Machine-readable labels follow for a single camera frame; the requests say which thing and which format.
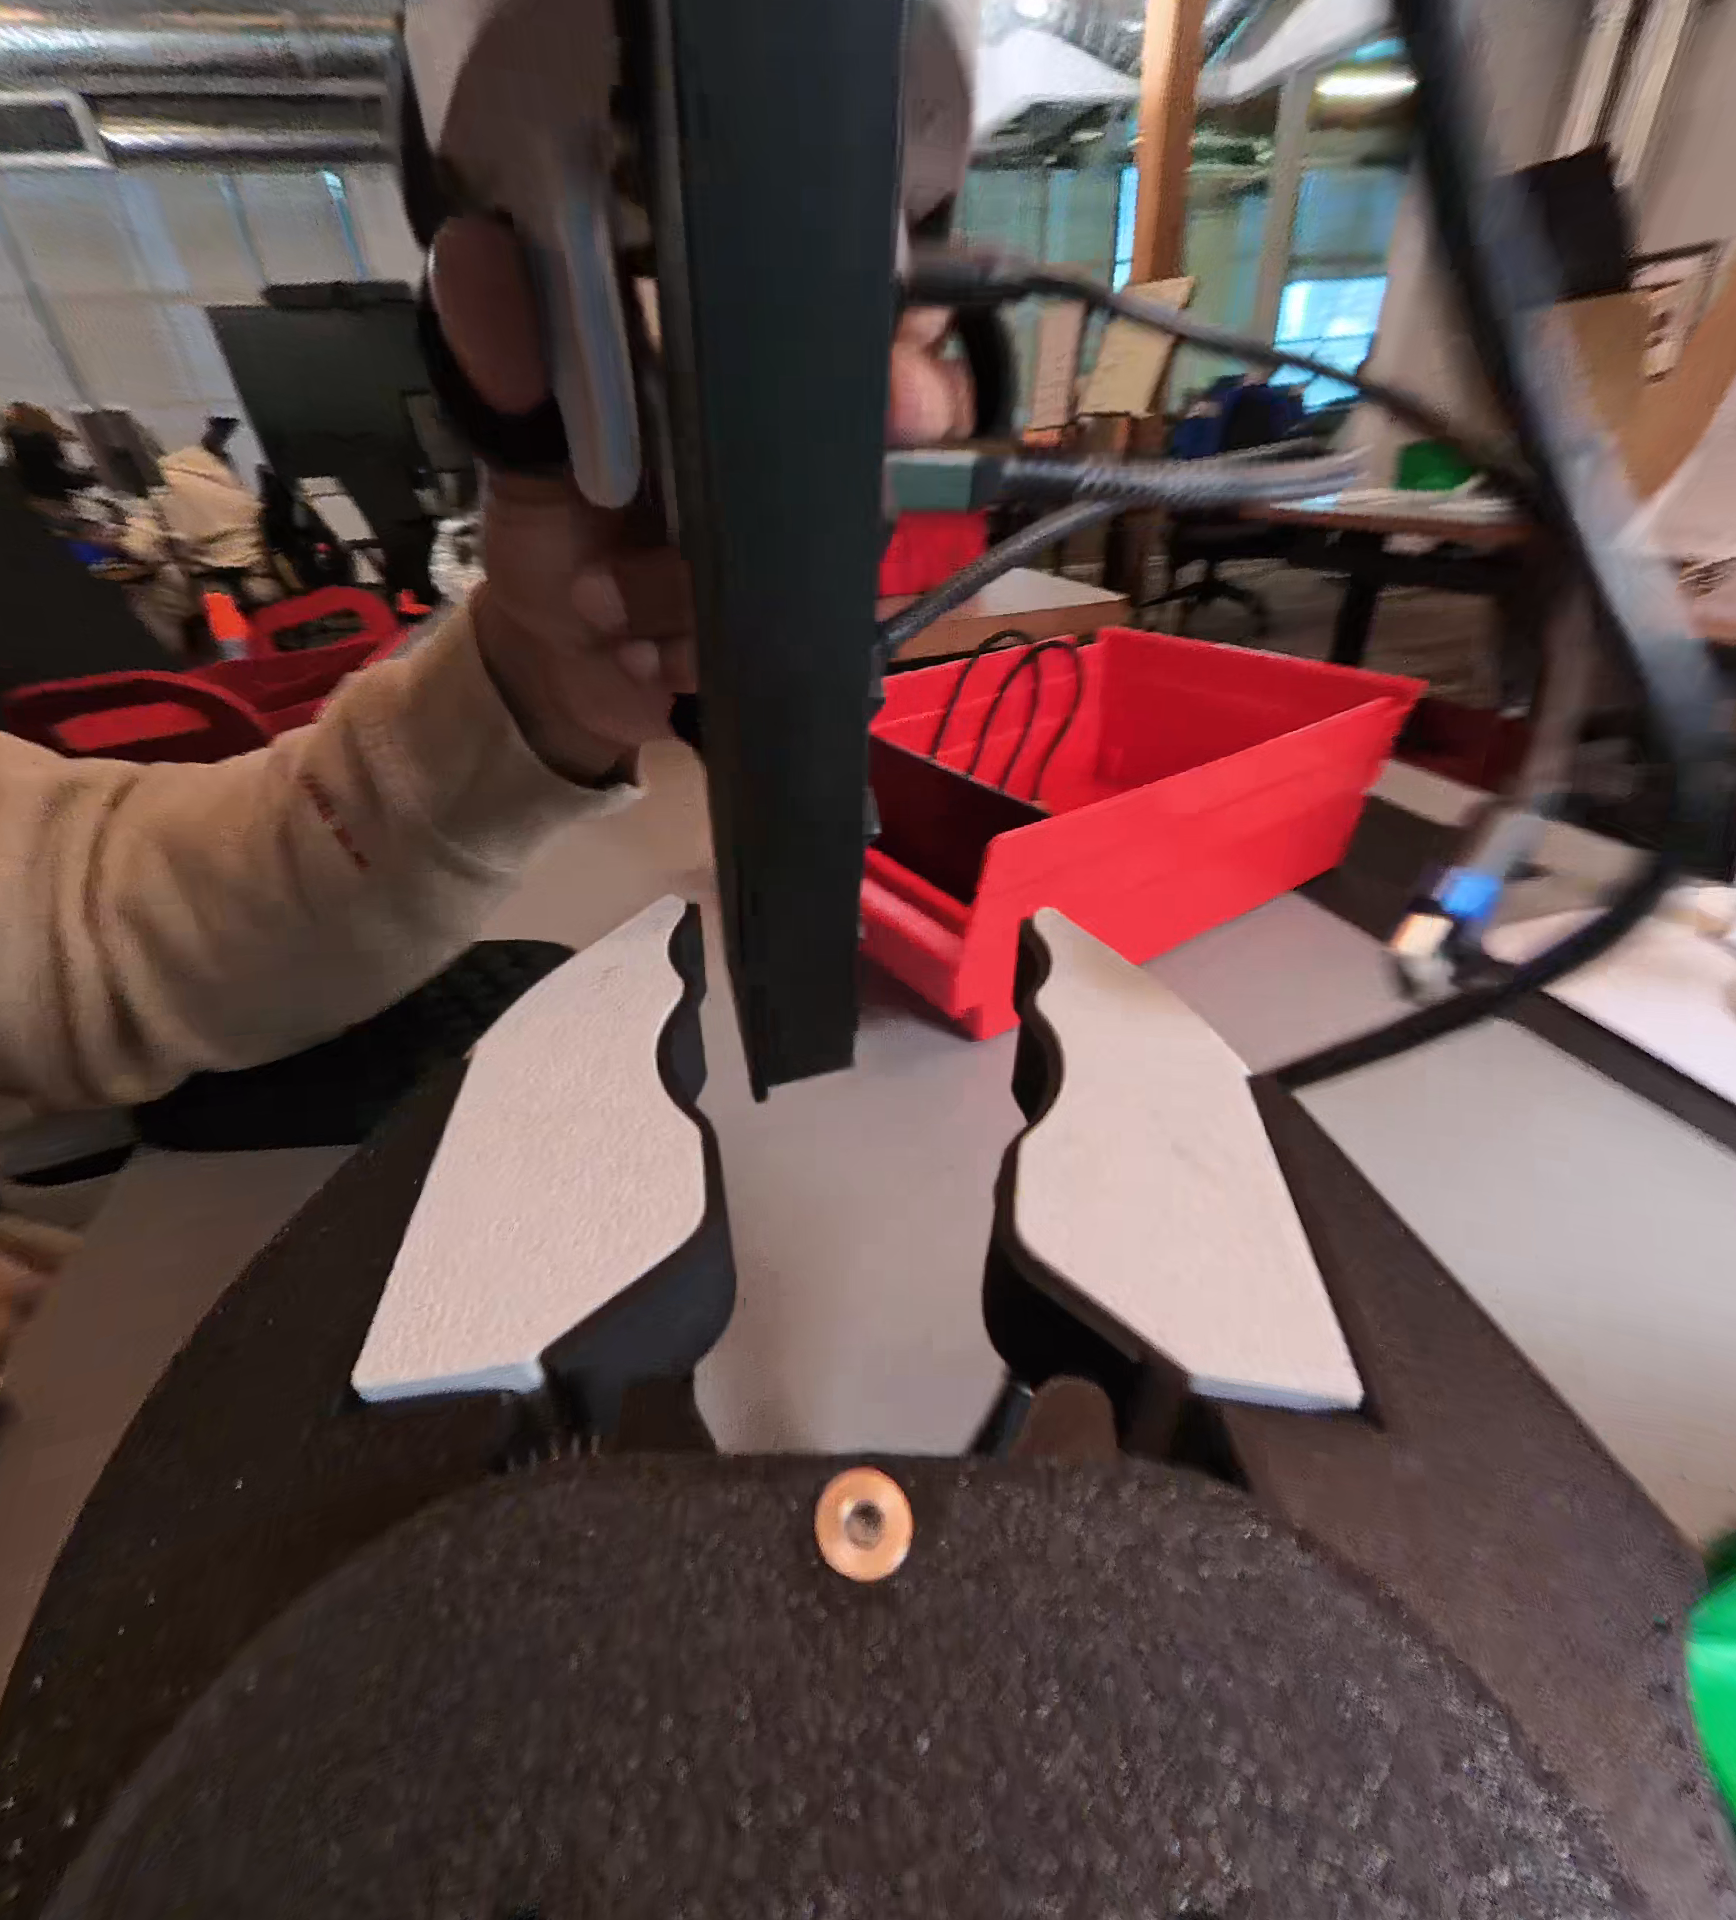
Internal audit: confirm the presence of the grey braided usb cable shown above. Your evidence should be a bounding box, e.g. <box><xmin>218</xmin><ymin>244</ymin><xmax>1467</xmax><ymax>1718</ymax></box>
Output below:
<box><xmin>868</xmin><ymin>447</ymin><xmax>1371</xmax><ymax>663</ymax></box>

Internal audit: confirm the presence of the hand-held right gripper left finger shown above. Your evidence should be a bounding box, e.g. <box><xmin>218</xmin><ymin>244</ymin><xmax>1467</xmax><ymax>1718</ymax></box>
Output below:
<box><xmin>351</xmin><ymin>896</ymin><xmax>739</xmax><ymax>1431</ymax></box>

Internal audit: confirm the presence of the person's left forearm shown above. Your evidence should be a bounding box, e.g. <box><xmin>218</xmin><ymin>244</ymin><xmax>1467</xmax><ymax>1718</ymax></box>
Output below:
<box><xmin>0</xmin><ymin>600</ymin><xmax>637</xmax><ymax>1120</ymax></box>

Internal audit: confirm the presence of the red plastic bin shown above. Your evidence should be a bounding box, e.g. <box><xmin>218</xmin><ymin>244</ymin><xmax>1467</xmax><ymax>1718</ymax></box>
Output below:
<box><xmin>859</xmin><ymin>627</ymin><xmax>1428</xmax><ymax>1040</ymax></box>

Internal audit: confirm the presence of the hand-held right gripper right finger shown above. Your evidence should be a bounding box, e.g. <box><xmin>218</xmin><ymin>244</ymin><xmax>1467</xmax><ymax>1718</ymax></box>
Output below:
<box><xmin>979</xmin><ymin>908</ymin><xmax>1368</xmax><ymax>1410</ymax></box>

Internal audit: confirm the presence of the black seven-port usb hub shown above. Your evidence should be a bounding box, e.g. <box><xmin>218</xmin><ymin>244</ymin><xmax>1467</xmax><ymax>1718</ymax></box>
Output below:
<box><xmin>650</xmin><ymin>0</ymin><xmax>908</xmax><ymax>1104</ymax></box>

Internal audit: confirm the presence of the black display board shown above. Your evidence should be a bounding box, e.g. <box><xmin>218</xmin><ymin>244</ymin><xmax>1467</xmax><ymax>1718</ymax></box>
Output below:
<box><xmin>207</xmin><ymin>282</ymin><xmax>471</xmax><ymax>602</ymax></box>

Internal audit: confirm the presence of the wooden instruction clipboard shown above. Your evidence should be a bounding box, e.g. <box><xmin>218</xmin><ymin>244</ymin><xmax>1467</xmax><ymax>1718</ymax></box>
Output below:
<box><xmin>1617</xmin><ymin>150</ymin><xmax>1736</xmax><ymax>663</ymax></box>

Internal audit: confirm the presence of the black bumpy wrist rest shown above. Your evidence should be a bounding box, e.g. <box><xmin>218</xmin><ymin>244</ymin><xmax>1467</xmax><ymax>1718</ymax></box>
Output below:
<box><xmin>131</xmin><ymin>936</ymin><xmax>578</xmax><ymax>1159</ymax></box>

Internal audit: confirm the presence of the red handled crate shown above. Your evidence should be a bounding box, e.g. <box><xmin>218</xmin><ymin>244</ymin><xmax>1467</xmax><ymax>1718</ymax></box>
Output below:
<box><xmin>4</xmin><ymin>673</ymin><xmax>270</xmax><ymax>765</ymax></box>
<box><xmin>200</xmin><ymin>585</ymin><xmax>427</xmax><ymax>708</ymax></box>

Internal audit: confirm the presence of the person's left hand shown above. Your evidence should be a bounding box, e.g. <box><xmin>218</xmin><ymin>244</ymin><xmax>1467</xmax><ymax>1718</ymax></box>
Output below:
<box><xmin>424</xmin><ymin>223</ymin><xmax>702</xmax><ymax>786</ymax></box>

